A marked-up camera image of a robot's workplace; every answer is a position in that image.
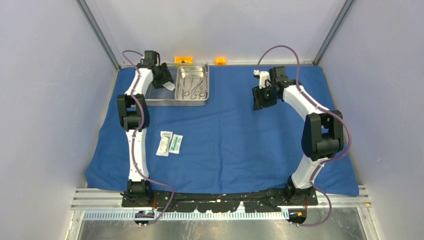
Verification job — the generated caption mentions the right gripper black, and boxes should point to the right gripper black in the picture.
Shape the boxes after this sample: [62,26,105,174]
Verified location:
[252,83,279,111]

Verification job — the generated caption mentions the clear plastic packet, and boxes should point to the clear plastic packet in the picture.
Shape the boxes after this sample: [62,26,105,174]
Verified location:
[162,81,176,91]

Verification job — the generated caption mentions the wire mesh instrument basket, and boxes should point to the wire mesh instrument basket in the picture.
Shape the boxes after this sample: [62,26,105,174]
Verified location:
[145,63,210,107]

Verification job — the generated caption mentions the steel surgical scissors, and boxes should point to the steel surgical scissors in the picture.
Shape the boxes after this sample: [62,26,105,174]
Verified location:
[182,75,194,99]

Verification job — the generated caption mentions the white sterile pouch packet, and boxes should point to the white sterile pouch packet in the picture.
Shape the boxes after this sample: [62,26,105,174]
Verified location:
[156,131,173,157]

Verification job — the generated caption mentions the green white small packet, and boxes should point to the green white small packet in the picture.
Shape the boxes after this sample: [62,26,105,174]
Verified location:
[168,134,183,154]

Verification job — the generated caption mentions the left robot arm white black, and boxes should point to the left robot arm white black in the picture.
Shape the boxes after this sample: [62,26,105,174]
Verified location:
[116,50,171,208]

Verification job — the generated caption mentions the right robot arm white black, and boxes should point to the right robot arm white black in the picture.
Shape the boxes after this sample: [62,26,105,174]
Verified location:
[252,66,344,205]

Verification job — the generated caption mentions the steel surgical forceps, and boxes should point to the steel surgical forceps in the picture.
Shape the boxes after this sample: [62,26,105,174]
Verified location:
[190,79,204,100]

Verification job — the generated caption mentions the large orange plastic block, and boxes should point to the large orange plastic block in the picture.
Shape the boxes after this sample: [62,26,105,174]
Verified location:
[174,56,193,65]

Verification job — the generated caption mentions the small orange plastic block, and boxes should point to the small orange plastic block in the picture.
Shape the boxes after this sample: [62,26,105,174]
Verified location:
[214,57,227,66]

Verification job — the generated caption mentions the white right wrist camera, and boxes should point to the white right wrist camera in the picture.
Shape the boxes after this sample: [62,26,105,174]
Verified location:
[253,69,272,89]

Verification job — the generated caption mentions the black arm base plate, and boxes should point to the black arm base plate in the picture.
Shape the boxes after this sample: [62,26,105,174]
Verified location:
[120,188,318,213]

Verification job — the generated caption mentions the aluminium front frame rail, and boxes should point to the aluminium front frame rail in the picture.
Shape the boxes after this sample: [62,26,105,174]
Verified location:
[70,185,372,222]

